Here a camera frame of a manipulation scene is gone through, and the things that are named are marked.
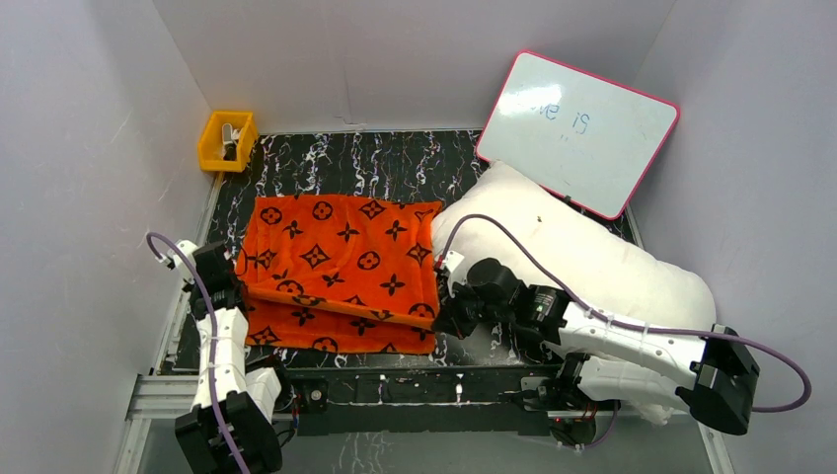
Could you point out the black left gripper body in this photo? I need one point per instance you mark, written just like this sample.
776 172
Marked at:
226 279

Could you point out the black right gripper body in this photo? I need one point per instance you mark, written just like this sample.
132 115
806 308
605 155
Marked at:
465 309

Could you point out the orange patterned pillowcase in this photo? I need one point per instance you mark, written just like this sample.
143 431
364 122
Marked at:
340 274

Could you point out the white pillow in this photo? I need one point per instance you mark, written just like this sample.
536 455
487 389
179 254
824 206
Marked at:
508 217

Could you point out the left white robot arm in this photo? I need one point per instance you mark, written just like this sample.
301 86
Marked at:
228 428

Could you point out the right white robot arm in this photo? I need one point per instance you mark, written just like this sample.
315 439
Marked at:
711 376

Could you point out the yellow plastic bin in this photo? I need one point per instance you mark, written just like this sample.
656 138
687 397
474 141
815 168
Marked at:
210 149

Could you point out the white clips in bin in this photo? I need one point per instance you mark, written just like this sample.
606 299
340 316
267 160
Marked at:
230 138

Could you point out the pink framed whiteboard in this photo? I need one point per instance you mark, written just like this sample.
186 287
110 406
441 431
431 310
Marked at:
578 135

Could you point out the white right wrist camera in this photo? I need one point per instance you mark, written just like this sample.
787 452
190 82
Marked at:
452 266

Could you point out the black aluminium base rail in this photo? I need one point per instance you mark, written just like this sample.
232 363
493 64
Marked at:
528 400

